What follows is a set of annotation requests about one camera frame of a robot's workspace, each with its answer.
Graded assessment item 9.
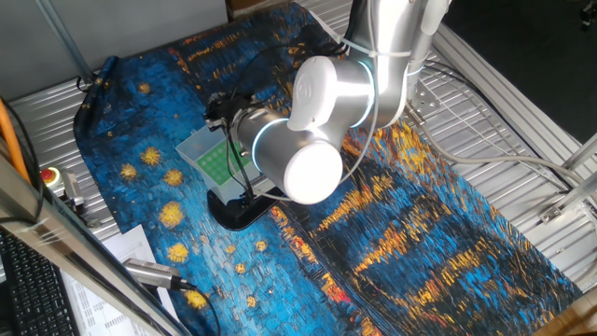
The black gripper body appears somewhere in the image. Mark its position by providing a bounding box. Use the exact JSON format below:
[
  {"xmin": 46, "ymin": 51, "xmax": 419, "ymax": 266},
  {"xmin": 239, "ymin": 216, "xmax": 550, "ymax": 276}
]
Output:
[{"xmin": 203, "ymin": 91, "xmax": 256, "ymax": 133}]

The clear box with green rack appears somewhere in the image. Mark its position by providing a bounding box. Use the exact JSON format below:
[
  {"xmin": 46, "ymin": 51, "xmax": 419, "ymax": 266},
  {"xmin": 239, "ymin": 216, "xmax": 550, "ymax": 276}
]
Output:
[{"xmin": 174, "ymin": 123, "xmax": 263, "ymax": 206}]

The black wrist-mounted device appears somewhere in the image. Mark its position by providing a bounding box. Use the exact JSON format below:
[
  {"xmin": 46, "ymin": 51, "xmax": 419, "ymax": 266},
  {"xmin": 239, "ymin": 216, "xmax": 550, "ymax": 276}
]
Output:
[{"xmin": 239, "ymin": 189, "xmax": 263, "ymax": 209}]

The brown cardboard box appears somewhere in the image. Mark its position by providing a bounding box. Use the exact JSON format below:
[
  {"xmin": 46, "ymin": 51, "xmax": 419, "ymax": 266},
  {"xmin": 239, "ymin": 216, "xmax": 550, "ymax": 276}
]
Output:
[{"xmin": 225, "ymin": 0, "xmax": 300, "ymax": 21}]

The black C-clamp with steel screw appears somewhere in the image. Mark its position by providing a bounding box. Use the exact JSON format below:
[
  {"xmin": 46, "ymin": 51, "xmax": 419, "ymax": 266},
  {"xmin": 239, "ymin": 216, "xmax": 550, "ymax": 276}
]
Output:
[{"xmin": 206, "ymin": 185, "xmax": 286, "ymax": 232}]

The grey metal pole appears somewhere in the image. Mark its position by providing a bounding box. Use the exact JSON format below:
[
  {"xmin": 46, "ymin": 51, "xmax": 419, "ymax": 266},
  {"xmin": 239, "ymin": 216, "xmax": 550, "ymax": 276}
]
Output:
[{"xmin": 34, "ymin": 0, "xmax": 95, "ymax": 86}]

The red emergency stop button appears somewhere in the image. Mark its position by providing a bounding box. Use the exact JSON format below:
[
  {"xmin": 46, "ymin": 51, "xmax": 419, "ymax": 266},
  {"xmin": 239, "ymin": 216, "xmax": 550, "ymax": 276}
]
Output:
[{"xmin": 39, "ymin": 166, "xmax": 86, "ymax": 210}]

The orange pole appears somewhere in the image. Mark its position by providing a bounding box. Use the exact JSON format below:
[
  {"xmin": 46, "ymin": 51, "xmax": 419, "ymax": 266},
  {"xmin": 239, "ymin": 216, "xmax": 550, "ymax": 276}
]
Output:
[{"xmin": 0, "ymin": 96, "xmax": 32, "ymax": 184}]

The starry night painting cloth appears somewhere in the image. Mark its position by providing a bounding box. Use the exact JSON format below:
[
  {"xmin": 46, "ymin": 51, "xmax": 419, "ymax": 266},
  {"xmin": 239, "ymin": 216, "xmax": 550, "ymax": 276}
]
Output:
[{"xmin": 73, "ymin": 1, "xmax": 585, "ymax": 336}]

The printed white paper sheet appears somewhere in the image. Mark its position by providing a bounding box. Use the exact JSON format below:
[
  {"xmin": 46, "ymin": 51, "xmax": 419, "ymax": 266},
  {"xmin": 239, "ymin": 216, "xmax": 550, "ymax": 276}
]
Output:
[{"xmin": 59, "ymin": 224, "xmax": 182, "ymax": 336}]

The black computer keyboard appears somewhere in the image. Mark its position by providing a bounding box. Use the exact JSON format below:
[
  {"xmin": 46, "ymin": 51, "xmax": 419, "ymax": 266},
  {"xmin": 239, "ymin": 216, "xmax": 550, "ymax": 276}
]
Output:
[{"xmin": 0, "ymin": 230, "xmax": 81, "ymax": 336}]

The black tripod device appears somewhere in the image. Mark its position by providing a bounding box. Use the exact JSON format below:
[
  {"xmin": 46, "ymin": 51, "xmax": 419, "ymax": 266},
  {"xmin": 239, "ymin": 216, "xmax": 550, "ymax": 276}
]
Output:
[{"xmin": 579, "ymin": 0, "xmax": 597, "ymax": 33}]

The wooden board corner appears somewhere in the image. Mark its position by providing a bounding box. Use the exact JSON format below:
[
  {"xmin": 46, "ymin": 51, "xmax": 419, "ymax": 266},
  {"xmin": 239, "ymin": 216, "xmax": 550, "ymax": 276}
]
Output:
[{"xmin": 530, "ymin": 287, "xmax": 597, "ymax": 336}]

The silver ridged camera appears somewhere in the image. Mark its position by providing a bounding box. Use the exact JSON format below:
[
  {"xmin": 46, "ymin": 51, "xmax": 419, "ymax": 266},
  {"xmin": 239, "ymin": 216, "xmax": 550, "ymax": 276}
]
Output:
[{"xmin": 122, "ymin": 258, "xmax": 198, "ymax": 294}]

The black camera cable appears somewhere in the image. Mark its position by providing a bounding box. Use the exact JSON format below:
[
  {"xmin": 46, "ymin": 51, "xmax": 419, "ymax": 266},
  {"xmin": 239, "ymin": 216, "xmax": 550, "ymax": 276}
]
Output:
[{"xmin": 185, "ymin": 281, "xmax": 224, "ymax": 336}]

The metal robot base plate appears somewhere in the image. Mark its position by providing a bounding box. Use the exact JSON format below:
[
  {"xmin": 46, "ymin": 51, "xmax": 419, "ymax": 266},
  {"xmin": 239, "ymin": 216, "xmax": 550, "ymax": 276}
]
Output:
[{"xmin": 410, "ymin": 77, "xmax": 443, "ymax": 123}]

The aluminium frame bar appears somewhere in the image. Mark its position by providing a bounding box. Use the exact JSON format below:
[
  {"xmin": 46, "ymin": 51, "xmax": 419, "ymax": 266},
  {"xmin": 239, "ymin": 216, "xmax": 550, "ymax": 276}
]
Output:
[{"xmin": 0, "ymin": 152, "xmax": 193, "ymax": 336}]

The thick grey base cable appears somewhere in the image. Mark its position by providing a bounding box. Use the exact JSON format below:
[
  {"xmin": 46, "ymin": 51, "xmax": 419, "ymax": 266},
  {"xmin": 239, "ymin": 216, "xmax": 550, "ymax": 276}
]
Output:
[{"xmin": 404, "ymin": 102, "xmax": 597, "ymax": 193}]

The aluminium corner frame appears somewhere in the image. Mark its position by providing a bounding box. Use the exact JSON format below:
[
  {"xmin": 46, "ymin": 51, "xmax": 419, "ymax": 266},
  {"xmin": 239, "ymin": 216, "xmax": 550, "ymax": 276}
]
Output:
[{"xmin": 539, "ymin": 132, "xmax": 597, "ymax": 226}]

